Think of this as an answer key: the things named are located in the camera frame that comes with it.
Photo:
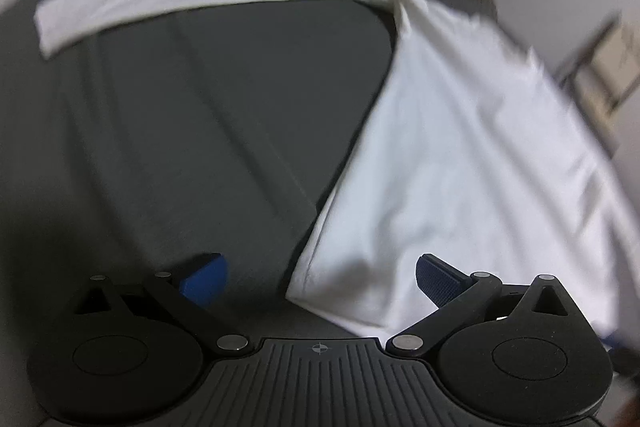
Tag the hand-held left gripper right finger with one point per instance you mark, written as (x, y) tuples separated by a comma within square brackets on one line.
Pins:
[(440, 281)]

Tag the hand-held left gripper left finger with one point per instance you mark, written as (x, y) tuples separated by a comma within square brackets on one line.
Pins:
[(205, 281)]

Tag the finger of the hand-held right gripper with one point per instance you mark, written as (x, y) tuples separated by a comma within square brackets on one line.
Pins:
[(609, 342)]

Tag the white long-sleeve shirt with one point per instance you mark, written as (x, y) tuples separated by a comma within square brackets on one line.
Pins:
[(475, 157)]

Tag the white dark-framed chair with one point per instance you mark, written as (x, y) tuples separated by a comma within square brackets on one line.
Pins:
[(605, 57)]

